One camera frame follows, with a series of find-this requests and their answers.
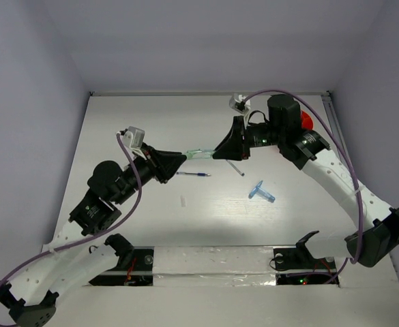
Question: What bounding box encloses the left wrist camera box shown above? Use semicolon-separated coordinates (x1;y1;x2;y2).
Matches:
120;126;145;149

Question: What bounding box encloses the light blue translucent pen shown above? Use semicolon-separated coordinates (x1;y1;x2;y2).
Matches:
248;181;276;203

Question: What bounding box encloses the orange round compartment container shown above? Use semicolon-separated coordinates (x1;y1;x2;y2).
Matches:
301;110;314;130

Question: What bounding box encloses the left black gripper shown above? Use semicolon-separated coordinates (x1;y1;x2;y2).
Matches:
114;142;187;204

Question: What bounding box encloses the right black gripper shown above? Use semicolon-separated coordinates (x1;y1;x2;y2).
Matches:
213;114;284;159

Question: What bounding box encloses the blue capped white marker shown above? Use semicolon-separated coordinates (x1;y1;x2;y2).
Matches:
227;160;245;176

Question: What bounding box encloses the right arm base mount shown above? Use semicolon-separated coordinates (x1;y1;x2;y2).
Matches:
269;231;339;286

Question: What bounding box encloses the blue ballpoint pen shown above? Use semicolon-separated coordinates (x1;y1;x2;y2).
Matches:
176;171;211;177

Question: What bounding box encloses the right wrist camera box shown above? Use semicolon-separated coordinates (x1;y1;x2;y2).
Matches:
229;93;251;115

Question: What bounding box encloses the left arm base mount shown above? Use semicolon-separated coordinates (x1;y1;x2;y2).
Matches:
89;247;154;287

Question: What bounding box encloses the green translucent pen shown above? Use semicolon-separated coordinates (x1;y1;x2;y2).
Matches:
184;149;215;160

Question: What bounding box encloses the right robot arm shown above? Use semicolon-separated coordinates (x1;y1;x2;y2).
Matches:
212;93;399;268

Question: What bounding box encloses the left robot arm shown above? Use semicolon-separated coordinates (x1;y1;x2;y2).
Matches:
0;144;187;326

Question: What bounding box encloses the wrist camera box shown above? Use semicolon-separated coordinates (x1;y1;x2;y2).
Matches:
229;93;251;115
120;126;145;149

